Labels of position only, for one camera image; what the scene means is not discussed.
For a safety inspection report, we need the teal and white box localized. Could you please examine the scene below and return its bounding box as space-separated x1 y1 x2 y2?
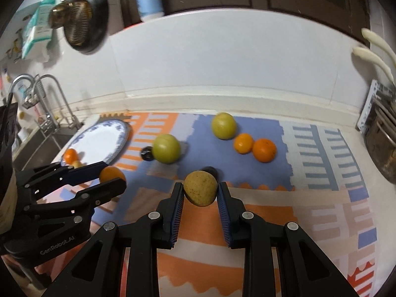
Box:
21 0 58 60

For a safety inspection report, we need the green apple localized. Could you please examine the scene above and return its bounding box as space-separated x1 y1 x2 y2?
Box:
211 112 238 140
151 134 182 164

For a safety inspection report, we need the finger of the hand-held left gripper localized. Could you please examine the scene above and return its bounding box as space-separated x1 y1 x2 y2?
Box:
17 161 107 205
23 178 127 223

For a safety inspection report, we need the large orange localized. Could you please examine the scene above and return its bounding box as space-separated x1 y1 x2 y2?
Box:
252 138 277 163

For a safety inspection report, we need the steel faucet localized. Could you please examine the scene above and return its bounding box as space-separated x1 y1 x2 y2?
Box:
7 74 42 121
33 74 85 130

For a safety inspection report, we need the white perforated rack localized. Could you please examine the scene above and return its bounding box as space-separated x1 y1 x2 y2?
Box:
356 80 381 134

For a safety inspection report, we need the brown speckled pear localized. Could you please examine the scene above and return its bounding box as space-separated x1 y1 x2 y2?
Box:
184 170 218 208

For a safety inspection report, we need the small orange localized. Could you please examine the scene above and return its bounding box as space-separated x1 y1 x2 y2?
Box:
233 133 255 154
64 148 78 165

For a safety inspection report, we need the blue and white plate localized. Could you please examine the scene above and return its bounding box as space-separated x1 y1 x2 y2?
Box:
60 119 130 169

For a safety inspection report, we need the brass mesh strainer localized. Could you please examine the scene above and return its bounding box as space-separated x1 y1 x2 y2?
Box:
49 0 93 45

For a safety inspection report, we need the steel sink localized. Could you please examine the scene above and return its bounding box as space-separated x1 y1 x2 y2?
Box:
12 123 79 171

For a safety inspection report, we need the black frying pan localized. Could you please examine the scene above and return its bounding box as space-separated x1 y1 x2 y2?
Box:
63 0 109 53

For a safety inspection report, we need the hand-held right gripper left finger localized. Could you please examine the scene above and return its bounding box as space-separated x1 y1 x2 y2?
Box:
42 182 186 297

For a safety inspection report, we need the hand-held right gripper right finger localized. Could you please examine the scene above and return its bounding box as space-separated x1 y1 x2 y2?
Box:
217 182 356 297

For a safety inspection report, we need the patterned foam mat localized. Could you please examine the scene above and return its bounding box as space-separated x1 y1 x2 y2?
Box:
59 111 382 297

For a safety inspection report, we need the steel pot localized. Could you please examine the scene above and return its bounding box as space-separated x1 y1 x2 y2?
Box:
363 94 396 184

